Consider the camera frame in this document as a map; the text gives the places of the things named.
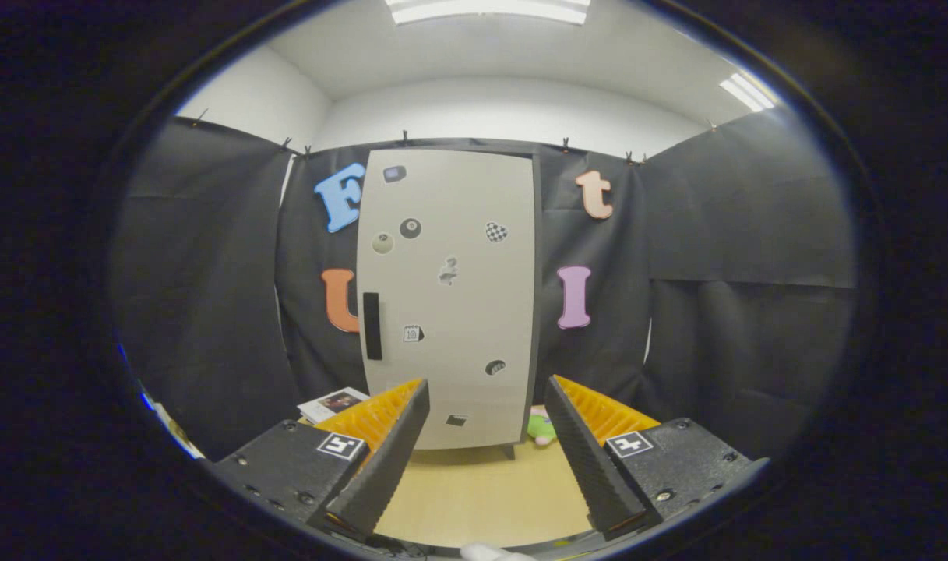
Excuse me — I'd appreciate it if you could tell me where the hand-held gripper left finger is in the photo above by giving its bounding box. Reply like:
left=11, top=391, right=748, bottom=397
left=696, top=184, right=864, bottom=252
left=209, top=379, right=432, bottom=542

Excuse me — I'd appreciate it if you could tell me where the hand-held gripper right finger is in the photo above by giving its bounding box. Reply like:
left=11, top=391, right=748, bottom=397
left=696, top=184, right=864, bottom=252
left=544, top=375, right=770, bottom=542

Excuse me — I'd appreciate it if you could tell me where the black cabinet door handle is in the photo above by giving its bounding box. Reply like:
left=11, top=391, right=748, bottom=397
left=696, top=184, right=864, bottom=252
left=362, top=292, right=383, bottom=361

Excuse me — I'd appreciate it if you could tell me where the dark grey shoe cabinet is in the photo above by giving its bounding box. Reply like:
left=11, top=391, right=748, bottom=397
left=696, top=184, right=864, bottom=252
left=354, top=140, right=544, bottom=460

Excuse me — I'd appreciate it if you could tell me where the grey shoe cabinet door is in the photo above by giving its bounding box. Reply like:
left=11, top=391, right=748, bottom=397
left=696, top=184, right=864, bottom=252
left=356, top=150, right=537, bottom=451

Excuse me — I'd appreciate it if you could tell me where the pink and green plush toy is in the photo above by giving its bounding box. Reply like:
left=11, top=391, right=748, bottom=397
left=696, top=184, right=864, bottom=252
left=527, top=405, right=559, bottom=447

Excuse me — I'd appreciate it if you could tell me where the white printed box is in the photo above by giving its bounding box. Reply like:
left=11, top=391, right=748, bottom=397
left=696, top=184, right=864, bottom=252
left=298, top=387, right=369, bottom=425

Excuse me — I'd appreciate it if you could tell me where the blue and white panel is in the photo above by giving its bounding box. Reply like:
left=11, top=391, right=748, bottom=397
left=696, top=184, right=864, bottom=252
left=140, top=390, right=206, bottom=460

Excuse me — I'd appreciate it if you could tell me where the black backdrop cloth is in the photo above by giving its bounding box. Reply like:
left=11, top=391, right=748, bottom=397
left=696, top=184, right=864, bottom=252
left=111, top=105, right=856, bottom=462

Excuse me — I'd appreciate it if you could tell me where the small ceiling light panel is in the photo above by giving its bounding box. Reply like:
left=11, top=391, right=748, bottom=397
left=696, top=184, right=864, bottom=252
left=719, top=72, right=777, bottom=111

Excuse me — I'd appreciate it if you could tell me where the long ceiling light panel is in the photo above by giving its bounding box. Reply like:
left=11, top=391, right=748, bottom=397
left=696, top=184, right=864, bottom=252
left=386, top=0, right=591, bottom=26

